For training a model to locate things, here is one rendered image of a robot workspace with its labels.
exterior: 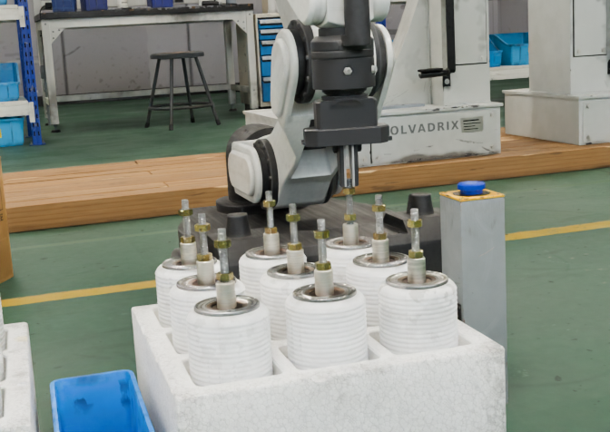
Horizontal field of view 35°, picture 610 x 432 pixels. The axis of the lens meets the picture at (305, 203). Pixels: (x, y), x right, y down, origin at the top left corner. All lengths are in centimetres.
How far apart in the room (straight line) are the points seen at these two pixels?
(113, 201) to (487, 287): 187
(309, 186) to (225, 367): 85
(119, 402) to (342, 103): 51
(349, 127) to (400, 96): 225
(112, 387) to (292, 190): 68
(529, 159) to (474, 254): 220
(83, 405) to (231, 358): 33
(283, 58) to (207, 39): 809
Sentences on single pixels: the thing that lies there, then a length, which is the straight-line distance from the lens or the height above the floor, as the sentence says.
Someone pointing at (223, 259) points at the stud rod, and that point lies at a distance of 110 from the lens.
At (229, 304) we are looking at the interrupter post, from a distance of 111.
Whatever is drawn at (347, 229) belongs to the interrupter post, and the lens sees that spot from 139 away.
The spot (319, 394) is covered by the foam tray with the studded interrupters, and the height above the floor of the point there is 16.
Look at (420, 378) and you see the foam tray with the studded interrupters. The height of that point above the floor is 16.
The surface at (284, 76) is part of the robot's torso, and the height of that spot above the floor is 48.
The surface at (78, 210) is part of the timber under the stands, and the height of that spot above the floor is 5.
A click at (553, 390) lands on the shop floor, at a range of 155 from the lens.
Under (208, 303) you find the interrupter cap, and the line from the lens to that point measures 113.
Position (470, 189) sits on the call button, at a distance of 140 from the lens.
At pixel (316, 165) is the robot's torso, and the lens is 186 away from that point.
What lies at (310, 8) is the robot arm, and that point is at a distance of 132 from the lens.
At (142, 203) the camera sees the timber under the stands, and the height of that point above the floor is 5.
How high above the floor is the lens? 56
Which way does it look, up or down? 10 degrees down
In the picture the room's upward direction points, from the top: 3 degrees counter-clockwise
